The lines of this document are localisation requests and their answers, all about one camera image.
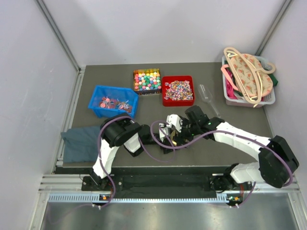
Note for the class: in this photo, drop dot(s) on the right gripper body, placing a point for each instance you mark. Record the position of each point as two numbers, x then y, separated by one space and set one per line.
189 130

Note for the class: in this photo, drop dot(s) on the clear plastic scoop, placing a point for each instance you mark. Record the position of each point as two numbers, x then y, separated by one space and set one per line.
207 97

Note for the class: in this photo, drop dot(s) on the blue plastic candy bin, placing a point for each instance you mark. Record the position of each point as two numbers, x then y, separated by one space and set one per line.
107 101

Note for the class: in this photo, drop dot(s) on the round cream jar lid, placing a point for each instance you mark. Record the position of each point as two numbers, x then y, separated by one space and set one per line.
172 137

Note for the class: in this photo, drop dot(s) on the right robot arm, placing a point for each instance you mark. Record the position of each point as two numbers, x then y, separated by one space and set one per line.
275 162

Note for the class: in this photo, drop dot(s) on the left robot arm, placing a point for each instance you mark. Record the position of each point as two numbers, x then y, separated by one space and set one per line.
117 131

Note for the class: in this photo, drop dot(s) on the red tray of swirl lollipops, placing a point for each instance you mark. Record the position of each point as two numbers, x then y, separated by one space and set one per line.
178 91

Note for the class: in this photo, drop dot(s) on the white basket of clothes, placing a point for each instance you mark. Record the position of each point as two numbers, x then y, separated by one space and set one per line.
240 84

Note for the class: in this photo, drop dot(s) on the folded dark blue cloth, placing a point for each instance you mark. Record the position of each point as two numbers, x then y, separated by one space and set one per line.
80 144

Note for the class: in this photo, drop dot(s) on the beige clothes hanger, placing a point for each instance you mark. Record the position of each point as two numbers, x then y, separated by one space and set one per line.
255 64

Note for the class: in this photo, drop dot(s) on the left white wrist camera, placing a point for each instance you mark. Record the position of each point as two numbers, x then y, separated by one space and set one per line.
163 133

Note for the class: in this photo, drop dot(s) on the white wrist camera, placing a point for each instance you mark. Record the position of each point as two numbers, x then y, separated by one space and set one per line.
163 133
173 121

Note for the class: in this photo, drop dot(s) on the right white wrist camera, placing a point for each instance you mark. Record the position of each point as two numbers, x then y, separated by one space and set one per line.
173 121

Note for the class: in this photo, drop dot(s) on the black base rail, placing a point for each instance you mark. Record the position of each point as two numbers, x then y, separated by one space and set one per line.
165 182

